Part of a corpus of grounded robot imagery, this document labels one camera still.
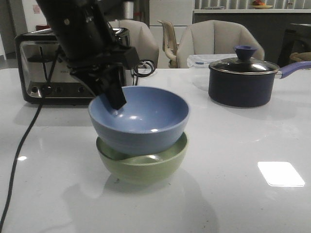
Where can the white cabinet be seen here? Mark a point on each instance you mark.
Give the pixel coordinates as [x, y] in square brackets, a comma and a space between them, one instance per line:
[178, 12]

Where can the glass lid with blue knob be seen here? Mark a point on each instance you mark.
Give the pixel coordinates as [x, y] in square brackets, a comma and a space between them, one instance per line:
[244, 63]

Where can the dark blue saucepan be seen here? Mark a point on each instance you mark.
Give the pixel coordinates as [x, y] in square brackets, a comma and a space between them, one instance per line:
[240, 90]

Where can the clear plastic storage container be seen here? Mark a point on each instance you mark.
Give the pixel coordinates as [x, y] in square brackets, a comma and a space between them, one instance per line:
[203, 60]

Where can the beige armchair on left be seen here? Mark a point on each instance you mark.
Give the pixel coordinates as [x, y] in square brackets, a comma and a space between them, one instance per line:
[141, 38]

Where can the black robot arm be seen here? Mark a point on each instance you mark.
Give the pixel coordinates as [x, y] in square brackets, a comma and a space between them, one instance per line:
[81, 26]

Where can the beige armchair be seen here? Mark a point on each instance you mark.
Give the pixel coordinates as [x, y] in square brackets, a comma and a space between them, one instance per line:
[141, 38]
[215, 37]

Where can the beige office chair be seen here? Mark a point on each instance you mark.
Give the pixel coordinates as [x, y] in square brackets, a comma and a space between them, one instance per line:
[169, 44]

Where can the green bowl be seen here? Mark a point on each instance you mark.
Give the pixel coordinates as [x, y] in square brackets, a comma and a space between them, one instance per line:
[145, 169]

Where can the black and chrome four-slot toaster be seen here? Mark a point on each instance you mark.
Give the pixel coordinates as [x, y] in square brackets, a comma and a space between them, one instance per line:
[43, 74]

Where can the beige armchair on right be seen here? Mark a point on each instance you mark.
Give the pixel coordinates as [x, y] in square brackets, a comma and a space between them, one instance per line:
[215, 37]

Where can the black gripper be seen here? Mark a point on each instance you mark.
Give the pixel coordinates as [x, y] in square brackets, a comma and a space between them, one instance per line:
[102, 73]

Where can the fruit bowl on counter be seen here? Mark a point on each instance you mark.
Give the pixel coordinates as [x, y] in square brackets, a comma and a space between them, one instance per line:
[258, 4]

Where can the blue bowl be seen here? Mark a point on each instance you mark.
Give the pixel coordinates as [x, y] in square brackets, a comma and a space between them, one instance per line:
[151, 121]

